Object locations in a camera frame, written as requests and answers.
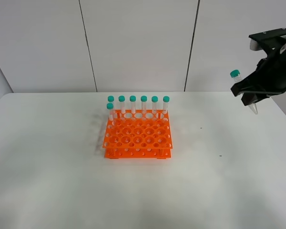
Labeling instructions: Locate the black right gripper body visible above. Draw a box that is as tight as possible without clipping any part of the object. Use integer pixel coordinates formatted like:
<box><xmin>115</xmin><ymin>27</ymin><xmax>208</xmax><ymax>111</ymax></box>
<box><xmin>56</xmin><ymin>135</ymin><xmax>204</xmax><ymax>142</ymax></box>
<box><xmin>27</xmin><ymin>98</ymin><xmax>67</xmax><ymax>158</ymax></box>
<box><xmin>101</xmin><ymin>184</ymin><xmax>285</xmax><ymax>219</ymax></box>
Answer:
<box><xmin>254</xmin><ymin>37</ymin><xmax>286</xmax><ymax>94</ymax></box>

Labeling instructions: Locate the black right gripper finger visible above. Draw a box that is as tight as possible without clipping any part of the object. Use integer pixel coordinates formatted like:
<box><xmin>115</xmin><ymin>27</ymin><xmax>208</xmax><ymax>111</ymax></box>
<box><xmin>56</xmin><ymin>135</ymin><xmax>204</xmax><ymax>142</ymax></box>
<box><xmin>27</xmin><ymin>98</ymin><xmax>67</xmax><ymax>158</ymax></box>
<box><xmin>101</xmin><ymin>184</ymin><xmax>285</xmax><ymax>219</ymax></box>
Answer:
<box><xmin>231</xmin><ymin>72</ymin><xmax>271</xmax><ymax>105</ymax></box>
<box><xmin>249</xmin><ymin>28</ymin><xmax>286</xmax><ymax>55</ymax></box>

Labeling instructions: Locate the test tube green cap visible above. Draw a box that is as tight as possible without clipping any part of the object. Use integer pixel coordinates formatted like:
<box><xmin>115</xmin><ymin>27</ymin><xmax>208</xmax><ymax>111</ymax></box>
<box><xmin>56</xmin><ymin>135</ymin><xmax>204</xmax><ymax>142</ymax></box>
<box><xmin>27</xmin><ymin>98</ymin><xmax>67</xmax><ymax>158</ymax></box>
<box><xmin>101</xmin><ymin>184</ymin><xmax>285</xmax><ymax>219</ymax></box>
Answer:
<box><xmin>230</xmin><ymin>70</ymin><xmax>258</xmax><ymax>114</ymax></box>

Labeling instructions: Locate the orange test tube rack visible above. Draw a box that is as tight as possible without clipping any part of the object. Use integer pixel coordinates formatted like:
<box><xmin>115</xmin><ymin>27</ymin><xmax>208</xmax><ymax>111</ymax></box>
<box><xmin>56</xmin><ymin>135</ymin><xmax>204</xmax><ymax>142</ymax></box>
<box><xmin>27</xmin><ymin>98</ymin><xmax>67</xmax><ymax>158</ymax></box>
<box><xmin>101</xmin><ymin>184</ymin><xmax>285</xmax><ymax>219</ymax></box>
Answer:
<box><xmin>102</xmin><ymin>109</ymin><xmax>173</xmax><ymax>159</ymax></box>

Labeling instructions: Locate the second row tube green cap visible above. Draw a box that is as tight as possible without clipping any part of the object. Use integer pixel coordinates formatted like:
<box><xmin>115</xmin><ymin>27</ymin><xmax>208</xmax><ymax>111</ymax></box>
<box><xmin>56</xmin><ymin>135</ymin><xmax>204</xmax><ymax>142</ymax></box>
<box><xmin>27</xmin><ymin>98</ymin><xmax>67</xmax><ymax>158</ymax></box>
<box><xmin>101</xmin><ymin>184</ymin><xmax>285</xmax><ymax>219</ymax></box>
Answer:
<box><xmin>107</xmin><ymin>103</ymin><xmax>114</xmax><ymax>121</ymax></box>

